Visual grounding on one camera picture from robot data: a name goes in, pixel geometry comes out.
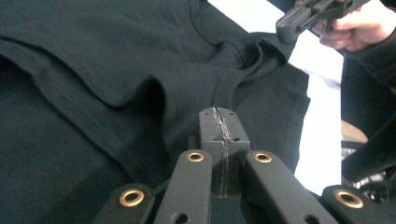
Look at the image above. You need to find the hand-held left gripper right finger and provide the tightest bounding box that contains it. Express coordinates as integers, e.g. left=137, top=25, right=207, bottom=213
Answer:
left=216, top=106, right=252, bottom=198

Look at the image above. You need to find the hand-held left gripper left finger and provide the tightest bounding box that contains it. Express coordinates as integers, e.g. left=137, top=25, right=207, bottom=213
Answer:
left=198, top=106, right=230, bottom=198

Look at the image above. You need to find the black tank top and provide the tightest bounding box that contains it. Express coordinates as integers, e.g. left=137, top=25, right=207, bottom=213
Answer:
left=0, top=0, right=312, bottom=224

